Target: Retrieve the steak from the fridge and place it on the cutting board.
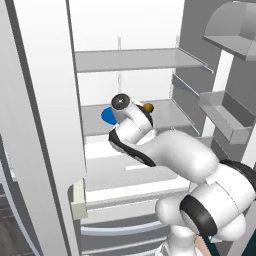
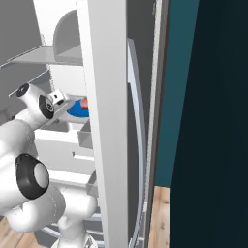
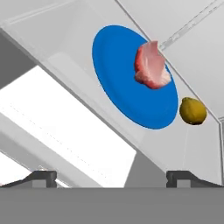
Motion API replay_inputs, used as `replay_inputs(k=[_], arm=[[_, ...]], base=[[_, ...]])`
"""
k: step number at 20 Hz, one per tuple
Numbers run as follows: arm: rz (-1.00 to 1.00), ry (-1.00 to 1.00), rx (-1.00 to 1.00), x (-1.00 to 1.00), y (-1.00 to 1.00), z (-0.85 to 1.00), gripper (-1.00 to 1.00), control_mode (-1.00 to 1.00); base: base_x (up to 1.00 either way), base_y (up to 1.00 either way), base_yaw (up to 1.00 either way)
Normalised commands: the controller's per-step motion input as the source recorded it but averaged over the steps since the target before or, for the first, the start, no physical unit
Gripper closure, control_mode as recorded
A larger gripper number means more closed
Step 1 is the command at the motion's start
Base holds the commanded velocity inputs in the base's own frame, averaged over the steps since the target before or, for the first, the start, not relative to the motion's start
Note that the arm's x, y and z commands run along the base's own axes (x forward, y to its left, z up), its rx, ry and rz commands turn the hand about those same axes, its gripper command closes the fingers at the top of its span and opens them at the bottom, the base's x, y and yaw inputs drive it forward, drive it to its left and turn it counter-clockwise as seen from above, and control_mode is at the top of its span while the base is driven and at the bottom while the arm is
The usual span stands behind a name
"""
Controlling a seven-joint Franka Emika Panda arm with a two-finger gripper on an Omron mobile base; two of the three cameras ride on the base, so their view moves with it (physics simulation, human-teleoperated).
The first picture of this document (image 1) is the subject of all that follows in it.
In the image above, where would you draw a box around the grey curved door bin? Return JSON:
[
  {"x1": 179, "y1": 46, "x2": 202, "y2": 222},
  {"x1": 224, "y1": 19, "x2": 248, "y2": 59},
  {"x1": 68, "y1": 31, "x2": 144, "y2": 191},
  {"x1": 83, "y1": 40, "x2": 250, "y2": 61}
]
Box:
[{"x1": 202, "y1": 0, "x2": 256, "y2": 62}]

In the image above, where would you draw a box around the white fridge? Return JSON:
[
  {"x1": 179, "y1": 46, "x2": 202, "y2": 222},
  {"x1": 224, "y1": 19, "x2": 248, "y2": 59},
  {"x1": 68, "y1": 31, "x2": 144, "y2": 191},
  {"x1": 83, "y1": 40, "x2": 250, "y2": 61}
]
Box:
[{"x1": 0, "y1": 0, "x2": 256, "y2": 256}]

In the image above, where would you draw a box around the white fridge crisper drawer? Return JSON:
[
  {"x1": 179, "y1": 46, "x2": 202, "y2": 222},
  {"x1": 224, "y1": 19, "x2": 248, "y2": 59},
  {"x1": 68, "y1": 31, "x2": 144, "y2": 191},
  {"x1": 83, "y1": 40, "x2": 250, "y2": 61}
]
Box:
[{"x1": 83, "y1": 134, "x2": 214, "y2": 202}]

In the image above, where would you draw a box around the grey freezer drawer handle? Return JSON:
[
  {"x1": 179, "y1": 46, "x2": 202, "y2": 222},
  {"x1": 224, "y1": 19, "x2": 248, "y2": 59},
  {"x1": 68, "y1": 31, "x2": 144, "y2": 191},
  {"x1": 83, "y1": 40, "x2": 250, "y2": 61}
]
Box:
[{"x1": 80, "y1": 220, "x2": 168, "y2": 237}]

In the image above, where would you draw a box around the grey freezer drawer front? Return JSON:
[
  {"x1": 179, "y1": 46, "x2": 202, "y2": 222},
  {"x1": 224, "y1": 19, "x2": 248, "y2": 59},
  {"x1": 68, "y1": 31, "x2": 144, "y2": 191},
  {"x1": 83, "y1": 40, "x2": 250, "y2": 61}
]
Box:
[{"x1": 79, "y1": 191, "x2": 174, "y2": 256}]

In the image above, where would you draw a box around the brown round food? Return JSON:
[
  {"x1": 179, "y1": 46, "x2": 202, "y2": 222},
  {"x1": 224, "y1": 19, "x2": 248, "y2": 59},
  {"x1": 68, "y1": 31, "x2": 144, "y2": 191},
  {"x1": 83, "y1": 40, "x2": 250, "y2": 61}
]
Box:
[{"x1": 143, "y1": 102, "x2": 155, "y2": 114}]

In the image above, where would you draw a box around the grey square door bin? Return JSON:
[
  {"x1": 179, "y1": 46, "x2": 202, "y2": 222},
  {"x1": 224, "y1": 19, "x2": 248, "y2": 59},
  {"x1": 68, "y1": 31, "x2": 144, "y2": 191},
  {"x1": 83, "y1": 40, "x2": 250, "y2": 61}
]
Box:
[{"x1": 198, "y1": 90, "x2": 256, "y2": 146}]

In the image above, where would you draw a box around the white left fridge door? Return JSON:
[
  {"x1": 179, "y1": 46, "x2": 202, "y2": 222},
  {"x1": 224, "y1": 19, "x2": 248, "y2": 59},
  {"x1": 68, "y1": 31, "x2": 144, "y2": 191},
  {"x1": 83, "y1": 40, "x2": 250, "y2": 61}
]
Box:
[{"x1": 0, "y1": 0, "x2": 89, "y2": 256}]

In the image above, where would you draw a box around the glass fridge shelf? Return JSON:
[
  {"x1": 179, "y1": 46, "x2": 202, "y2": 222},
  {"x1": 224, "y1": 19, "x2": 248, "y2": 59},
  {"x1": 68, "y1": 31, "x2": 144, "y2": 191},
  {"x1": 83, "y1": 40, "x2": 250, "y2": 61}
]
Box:
[
  {"x1": 80, "y1": 98, "x2": 202, "y2": 137},
  {"x1": 74, "y1": 47, "x2": 215, "y2": 75}
]

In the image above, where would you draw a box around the blue round bowl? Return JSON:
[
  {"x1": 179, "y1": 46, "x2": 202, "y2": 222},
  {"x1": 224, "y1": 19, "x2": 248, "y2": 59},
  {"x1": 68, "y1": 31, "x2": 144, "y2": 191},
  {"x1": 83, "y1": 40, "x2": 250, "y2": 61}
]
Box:
[{"x1": 101, "y1": 106, "x2": 119, "y2": 127}]

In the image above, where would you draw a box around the grey right fridge door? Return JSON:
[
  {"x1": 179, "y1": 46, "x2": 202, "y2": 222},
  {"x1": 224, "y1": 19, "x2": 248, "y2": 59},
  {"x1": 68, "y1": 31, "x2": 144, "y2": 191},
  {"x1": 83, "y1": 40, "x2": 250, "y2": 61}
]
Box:
[{"x1": 199, "y1": 0, "x2": 256, "y2": 256}]

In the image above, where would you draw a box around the beige fridge door hinge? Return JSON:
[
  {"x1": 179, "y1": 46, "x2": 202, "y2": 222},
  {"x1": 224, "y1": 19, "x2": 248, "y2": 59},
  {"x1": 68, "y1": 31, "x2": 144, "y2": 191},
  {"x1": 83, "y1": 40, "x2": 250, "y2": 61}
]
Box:
[{"x1": 71, "y1": 178, "x2": 89, "y2": 221}]

